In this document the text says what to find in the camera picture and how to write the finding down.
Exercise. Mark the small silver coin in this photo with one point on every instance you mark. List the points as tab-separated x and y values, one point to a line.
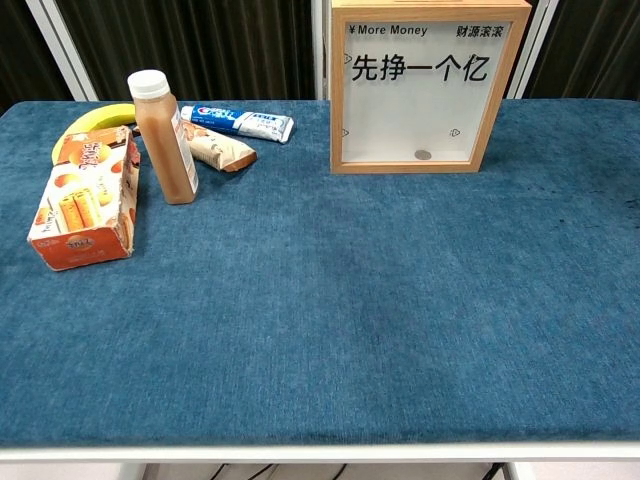
423	154

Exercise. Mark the blue felt table mat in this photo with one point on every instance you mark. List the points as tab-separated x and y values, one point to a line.
320	300

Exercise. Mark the brown snack bar packet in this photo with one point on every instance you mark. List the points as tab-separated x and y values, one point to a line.
220	150

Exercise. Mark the blue white toothpaste tube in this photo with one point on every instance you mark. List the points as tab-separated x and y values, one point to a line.
235	121

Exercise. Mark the brown drink bottle white cap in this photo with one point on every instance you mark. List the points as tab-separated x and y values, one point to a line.
162	145

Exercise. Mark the black pleated curtain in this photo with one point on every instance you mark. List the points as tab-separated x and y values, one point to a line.
25	50
595	50
200	45

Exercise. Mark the orange biscuit roll box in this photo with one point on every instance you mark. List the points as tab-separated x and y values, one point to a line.
85	205

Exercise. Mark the yellow banana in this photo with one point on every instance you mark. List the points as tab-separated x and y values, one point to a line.
95	120

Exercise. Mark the wooden coin box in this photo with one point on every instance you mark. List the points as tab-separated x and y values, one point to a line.
415	110

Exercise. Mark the white partition frame post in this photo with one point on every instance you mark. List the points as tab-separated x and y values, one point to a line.
62	50
321	50
532	50

